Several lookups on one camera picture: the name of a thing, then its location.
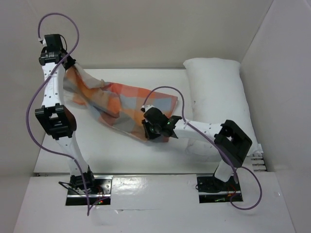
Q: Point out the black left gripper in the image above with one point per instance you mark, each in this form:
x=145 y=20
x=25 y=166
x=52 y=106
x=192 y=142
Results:
x=71 y=61

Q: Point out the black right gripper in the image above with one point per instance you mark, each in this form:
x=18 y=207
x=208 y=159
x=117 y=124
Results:
x=148 y=128

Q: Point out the orange grey checked pillowcase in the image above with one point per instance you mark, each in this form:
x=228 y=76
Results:
x=114 y=104

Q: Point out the white pillow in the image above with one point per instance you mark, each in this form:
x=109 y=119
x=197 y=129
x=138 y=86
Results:
x=217 y=94

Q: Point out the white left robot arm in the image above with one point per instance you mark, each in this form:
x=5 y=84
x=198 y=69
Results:
x=55 y=118

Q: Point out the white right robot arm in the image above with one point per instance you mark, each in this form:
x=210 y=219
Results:
x=228 y=138

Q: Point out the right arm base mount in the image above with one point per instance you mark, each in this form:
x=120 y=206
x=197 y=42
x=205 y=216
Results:
x=212 y=190

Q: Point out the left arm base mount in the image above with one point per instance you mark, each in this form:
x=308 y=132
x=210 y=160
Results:
x=100 y=194

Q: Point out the aluminium rail frame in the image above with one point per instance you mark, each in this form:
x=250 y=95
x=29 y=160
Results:
x=258 y=163

